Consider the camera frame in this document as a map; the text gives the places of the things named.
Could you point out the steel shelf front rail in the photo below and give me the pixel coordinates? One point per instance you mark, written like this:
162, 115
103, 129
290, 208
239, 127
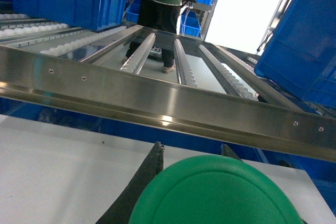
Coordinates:
114, 94

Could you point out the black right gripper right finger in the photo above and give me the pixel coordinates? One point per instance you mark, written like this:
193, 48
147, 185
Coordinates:
228, 152

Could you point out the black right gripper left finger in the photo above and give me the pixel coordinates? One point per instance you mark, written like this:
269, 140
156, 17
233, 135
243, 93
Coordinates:
120, 211

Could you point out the person in green sweater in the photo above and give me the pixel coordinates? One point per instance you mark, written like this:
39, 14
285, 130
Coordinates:
162, 3

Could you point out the blue bin upper right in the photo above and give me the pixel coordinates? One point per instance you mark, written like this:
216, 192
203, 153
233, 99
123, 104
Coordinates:
300, 56

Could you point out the large blue bin upper shelf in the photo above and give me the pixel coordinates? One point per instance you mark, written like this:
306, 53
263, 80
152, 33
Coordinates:
71, 1

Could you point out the green mushroom push button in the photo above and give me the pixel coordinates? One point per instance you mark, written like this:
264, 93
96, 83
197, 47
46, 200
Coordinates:
213, 189

